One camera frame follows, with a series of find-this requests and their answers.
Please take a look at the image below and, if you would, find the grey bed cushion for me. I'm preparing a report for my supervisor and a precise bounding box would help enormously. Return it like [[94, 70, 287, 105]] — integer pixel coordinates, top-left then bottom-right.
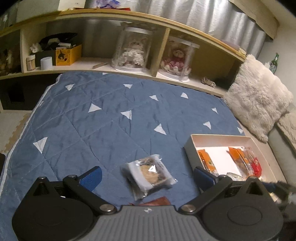
[[268, 125, 295, 186]]

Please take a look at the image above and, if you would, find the white green dotted candy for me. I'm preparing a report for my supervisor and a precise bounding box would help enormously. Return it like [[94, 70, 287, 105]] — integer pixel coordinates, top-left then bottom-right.
[[226, 172, 245, 181]]

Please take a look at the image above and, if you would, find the red snack packet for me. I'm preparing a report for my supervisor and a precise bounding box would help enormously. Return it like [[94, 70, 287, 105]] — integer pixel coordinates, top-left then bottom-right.
[[246, 147, 262, 178]]

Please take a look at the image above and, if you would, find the fluffy cream pillow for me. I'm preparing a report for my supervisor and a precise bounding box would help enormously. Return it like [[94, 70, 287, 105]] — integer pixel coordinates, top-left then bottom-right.
[[223, 54, 293, 143]]

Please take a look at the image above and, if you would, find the silver grey curtain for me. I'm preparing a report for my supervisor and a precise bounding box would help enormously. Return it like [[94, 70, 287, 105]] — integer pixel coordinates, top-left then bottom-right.
[[84, 0, 266, 58]]

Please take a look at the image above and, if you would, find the wooden bedside shelf unit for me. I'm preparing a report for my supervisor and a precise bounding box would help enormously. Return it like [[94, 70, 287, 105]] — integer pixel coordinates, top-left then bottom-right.
[[1, 9, 246, 110]]

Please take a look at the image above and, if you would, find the white shallow cardboard box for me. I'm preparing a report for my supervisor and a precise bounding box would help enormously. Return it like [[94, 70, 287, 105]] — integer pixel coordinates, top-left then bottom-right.
[[184, 134, 285, 183]]

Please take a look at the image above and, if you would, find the yellow cardboard box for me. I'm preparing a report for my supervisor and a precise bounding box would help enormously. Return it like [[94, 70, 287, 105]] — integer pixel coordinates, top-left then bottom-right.
[[56, 45, 82, 66]]

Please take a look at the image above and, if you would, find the white cylindrical cup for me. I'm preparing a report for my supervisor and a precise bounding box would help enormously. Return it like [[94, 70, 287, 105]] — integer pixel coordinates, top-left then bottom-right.
[[40, 57, 53, 71]]

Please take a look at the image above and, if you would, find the green glass bottle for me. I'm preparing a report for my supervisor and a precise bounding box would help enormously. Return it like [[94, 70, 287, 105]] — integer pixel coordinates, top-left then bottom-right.
[[269, 53, 279, 74]]

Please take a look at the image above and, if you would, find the clear cookie pack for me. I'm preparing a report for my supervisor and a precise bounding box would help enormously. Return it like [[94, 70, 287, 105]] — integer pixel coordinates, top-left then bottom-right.
[[121, 154, 177, 201]]

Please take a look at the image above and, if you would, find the white dress doll in case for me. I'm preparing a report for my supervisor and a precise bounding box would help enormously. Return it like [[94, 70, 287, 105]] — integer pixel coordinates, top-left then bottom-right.
[[111, 26, 154, 73]]

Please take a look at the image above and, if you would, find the beige knitted blanket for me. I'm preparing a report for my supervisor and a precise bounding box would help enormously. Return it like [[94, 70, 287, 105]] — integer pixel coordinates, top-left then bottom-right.
[[277, 108, 296, 153]]

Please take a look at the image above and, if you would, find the brown chocolate snack packet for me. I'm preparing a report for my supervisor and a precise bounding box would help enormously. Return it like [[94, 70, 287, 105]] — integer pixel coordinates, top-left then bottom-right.
[[130, 196, 171, 206]]

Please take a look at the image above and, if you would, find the small grey figurine on shelf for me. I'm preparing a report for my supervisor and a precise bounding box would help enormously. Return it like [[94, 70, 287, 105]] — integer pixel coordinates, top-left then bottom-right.
[[201, 77, 216, 88]]

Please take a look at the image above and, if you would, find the small jar on shelf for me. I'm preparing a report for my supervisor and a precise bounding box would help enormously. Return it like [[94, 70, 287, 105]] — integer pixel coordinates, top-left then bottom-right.
[[26, 55, 36, 71]]

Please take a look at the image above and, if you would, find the blue quilt with white triangles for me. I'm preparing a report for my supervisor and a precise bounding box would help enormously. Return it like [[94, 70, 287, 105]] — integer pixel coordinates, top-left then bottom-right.
[[1, 71, 243, 240]]

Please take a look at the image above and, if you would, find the orange snack bar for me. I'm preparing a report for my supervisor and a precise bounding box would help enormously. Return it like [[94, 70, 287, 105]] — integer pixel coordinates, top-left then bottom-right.
[[228, 147, 250, 178], [198, 149, 219, 177]]

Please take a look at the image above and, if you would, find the purple plastic bag on shelf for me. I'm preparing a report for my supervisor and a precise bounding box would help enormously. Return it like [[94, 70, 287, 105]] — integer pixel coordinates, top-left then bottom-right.
[[95, 0, 121, 9]]

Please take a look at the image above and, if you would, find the white storage box on shelf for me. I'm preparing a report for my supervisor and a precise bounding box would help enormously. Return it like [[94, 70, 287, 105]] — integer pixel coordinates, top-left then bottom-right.
[[16, 0, 86, 23]]

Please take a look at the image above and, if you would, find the red dress doll in case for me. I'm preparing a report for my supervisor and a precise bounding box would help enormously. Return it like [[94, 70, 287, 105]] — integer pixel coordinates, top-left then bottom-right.
[[158, 36, 200, 82]]

